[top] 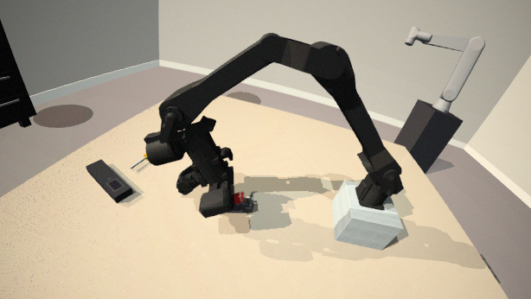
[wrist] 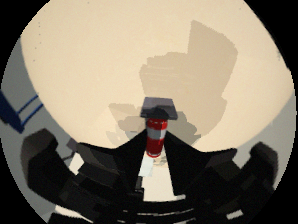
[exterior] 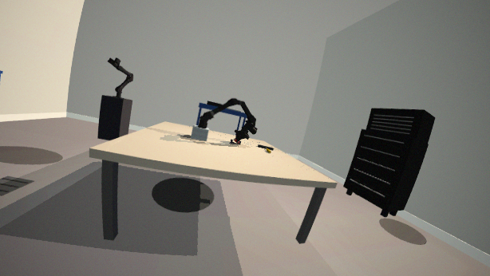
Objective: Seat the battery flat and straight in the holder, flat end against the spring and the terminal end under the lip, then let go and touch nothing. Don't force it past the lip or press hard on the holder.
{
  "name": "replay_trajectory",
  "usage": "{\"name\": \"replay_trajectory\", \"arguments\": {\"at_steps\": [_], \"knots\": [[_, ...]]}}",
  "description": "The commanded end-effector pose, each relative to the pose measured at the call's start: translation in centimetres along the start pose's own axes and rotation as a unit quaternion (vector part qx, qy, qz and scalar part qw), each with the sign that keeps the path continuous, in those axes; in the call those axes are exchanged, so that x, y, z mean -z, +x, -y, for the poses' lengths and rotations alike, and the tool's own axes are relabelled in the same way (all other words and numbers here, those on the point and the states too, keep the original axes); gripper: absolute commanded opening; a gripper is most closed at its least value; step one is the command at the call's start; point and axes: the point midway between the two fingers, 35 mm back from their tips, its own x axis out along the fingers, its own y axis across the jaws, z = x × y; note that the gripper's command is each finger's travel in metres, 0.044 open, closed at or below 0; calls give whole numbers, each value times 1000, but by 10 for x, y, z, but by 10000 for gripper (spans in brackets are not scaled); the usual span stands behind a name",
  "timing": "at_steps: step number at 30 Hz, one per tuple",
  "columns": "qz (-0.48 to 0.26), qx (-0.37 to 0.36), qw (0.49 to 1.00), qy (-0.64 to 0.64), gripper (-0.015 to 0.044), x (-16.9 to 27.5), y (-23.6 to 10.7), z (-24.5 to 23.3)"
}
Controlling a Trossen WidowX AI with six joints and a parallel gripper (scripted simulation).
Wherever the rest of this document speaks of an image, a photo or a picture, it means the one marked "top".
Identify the red and white striped cylinder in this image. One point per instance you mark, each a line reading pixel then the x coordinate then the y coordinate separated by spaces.
pixel 239 198

